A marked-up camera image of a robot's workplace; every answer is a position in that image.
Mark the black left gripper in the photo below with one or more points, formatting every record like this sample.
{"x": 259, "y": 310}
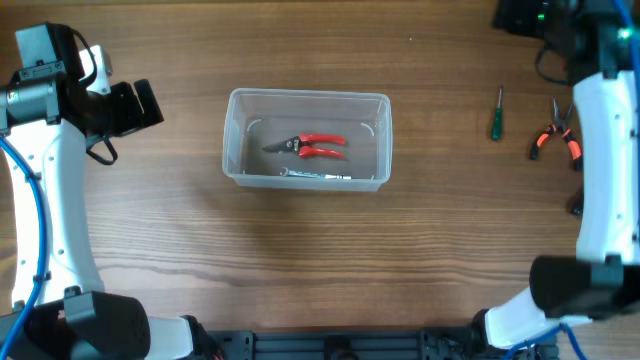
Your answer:
{"x": 126, "y": 107}

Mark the orange black needle-nose pliers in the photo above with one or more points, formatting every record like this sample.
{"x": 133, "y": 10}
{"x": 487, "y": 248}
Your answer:
{"x": 559, "y": 125}

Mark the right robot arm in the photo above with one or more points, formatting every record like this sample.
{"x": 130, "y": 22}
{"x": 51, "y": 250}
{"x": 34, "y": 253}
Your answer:
{"x": 599, "y": 43}

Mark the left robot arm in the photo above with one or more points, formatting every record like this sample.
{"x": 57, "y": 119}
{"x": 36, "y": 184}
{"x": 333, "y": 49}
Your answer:
{"x": 55, "y": 109}

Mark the clear plastic storage container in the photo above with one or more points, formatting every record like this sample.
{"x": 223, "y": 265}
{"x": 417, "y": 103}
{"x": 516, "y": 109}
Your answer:
{"x": 259, "y": 117}

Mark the green handled screwdriver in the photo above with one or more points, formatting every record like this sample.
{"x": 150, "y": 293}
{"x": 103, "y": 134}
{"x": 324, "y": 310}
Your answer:
{"x": 497, "y": 125}

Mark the black red screwdriver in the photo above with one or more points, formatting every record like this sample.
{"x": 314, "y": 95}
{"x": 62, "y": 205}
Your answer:
{"x": 577, "y": 207}

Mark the red handled cutters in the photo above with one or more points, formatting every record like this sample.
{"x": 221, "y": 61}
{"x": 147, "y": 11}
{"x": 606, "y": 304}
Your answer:
{"x": 303, "y": 145}

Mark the small metal wrench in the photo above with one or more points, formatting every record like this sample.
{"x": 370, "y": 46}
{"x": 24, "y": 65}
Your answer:
{"x": 287, "y": 172}

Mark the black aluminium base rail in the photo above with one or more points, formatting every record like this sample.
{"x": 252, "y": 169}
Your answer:
{"x": 448, "y": 343}

